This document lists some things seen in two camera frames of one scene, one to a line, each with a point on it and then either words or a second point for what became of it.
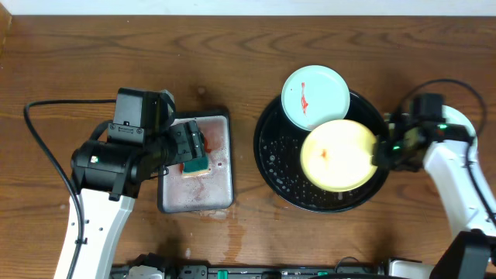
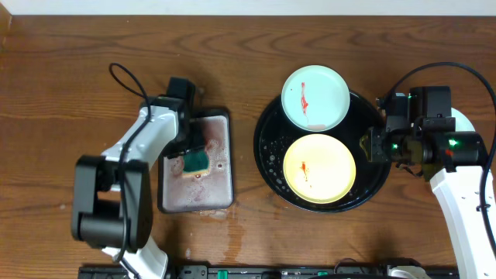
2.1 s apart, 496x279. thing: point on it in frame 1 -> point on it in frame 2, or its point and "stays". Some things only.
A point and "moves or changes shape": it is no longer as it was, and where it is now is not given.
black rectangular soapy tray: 212,191 stays
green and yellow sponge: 197,165 stays
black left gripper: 192,141 -> 199,139
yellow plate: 336,155 moves or changes shape
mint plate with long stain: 315,94 stays
